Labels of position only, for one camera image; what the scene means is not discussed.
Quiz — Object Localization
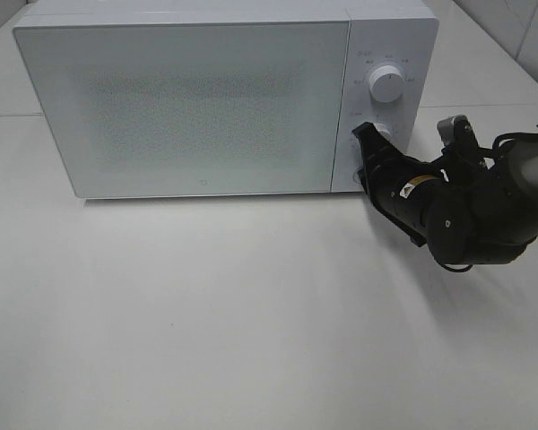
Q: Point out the white microwave oven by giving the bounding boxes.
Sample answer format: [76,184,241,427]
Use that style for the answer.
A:
[13,1,438,194]

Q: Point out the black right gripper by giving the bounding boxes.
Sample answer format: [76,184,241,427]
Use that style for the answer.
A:
[351,122,448,247]

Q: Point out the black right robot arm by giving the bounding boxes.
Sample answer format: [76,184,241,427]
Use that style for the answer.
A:
[352,116,538,272]

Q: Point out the white timer knob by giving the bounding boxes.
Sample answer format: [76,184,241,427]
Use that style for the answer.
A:
[376,124,392,141]

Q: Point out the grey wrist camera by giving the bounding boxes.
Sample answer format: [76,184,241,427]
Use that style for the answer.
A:
[437,115,479,156]

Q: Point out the round white door button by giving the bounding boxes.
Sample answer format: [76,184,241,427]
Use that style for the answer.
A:
[352,167,363,187]

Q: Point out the white microwave door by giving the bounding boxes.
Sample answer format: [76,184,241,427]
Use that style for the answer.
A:
[13,21,349,199]

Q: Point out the upper white power knob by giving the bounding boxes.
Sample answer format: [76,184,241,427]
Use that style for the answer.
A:
[369,64,404,103]

